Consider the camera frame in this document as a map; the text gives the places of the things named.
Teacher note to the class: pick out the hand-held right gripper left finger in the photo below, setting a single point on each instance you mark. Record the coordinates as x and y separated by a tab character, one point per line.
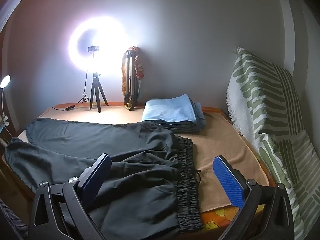
98	177

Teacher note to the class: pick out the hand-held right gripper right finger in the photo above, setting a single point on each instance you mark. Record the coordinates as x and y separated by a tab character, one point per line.
230	183

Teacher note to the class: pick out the dark grey pants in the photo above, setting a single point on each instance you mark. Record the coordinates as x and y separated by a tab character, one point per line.
125	142

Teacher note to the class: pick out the beige blanket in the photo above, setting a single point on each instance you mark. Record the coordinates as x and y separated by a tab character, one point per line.
220	142

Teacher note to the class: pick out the small black tripod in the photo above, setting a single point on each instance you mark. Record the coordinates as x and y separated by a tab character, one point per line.
95	83

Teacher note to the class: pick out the dark striped cloth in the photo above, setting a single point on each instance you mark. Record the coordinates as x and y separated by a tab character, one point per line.
12	220

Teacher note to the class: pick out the green patterned white throw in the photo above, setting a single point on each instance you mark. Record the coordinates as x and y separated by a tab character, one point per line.
262	92

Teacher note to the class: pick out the folded silver tripod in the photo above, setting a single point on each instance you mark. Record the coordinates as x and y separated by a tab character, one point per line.
128	80
138	67

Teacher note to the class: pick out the white clip lamp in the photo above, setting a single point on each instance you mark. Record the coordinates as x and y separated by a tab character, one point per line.
5	81

